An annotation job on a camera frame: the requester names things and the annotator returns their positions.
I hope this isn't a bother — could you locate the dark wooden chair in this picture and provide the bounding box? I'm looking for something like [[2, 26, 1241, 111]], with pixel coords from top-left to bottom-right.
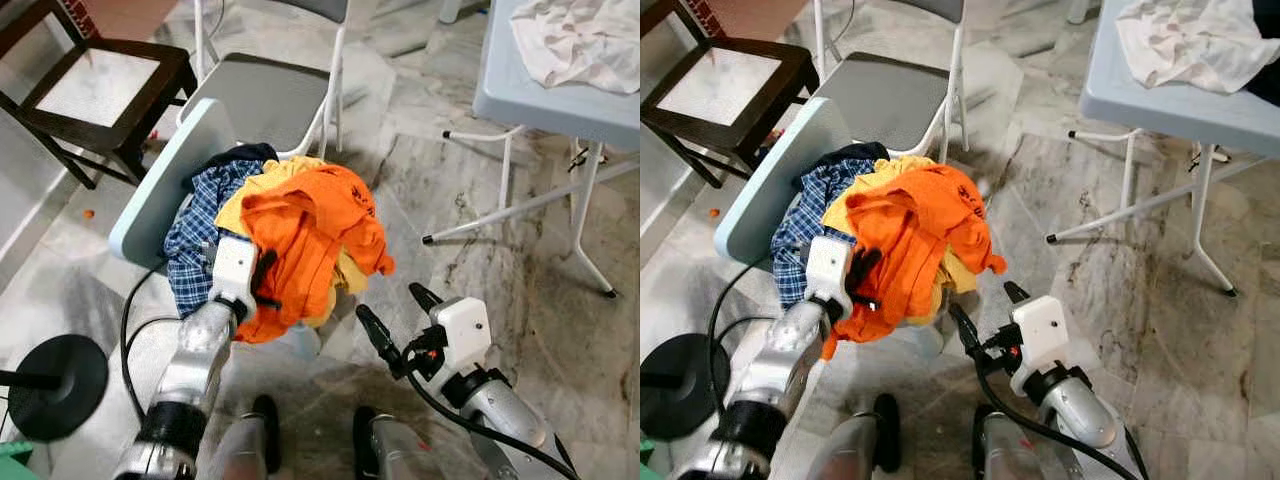
[[640, 0, 819, 188], [0, 0, 198, 191]]

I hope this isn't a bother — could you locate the short black left arm cable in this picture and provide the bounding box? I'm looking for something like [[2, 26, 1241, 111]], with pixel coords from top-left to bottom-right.
[[122, 316, 191, 341], [708, 316, 781, 341]]

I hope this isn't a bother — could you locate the blue plaid shirt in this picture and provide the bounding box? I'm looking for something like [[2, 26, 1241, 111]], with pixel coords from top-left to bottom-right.
[[772, 155, 861, 309], [163, 155, 266, 319]]

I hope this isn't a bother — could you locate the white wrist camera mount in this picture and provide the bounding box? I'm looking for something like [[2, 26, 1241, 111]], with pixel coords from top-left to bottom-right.
[[210, 235, 259, 321], [1008, 295, 1069, 396], [430, 297, 493, 376], [805, 235, 854, 321]]

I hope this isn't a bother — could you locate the robot right leg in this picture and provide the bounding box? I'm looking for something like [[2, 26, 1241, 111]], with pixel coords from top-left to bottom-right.
[[352, 405, 441, 480], [972, 405, 1051, 480]]

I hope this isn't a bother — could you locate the black garment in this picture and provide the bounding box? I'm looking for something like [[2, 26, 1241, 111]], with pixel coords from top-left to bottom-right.
[[815, 142, 889, 169], [207, 142, 279, 169]]

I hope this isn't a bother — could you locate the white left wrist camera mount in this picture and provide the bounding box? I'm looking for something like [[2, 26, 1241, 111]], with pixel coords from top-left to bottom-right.
[[805, 235, 854, 321], [210, 235, 259, 321]]

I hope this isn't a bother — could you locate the orange shirt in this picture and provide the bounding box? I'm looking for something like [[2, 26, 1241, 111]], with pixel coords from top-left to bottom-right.
[[822, 163, 1008, 361], [232, 163, 396, 344]]

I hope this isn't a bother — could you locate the dark navy garment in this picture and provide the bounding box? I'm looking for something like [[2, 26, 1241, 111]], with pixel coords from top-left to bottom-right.
[[1245, 30, 1280, 106]]

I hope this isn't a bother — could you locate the robot leg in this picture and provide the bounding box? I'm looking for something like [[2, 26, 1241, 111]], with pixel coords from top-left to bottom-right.
[[810, 393, 901, 480], [205, 395, 281, 480], [352, 405, 441, 480], [972, 405, 1051, 480]]

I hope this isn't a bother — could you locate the black round stand base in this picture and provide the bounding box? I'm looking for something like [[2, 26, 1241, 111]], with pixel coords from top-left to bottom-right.
[[0, 335, 109, 443], [640, 333, 731, 441]]

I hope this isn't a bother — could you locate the grey white folding chair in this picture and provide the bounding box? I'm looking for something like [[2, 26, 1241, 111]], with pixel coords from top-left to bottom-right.
[[178, 0, 351, 161], [810, 0, 969, 161]]

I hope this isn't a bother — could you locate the robot left leg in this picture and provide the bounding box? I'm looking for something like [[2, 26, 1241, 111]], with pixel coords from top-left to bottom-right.
[[810, 393, 901, 480], [205, 395, 281, 480]]

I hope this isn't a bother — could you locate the white frilly garment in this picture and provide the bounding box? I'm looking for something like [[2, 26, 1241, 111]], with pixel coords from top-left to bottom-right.
[[1115, 0, 1280, 96], [510, 0, 640, 96]]

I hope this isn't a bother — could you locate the long black left arm cable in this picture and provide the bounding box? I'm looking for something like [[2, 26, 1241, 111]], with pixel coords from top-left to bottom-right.
[[703, 262, 761, 411], [118, 260, 171, 421]]

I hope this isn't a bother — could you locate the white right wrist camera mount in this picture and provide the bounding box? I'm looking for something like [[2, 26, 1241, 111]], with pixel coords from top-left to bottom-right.
[[1008, 295, 1069, 396], [430, 297, 493, 376]]

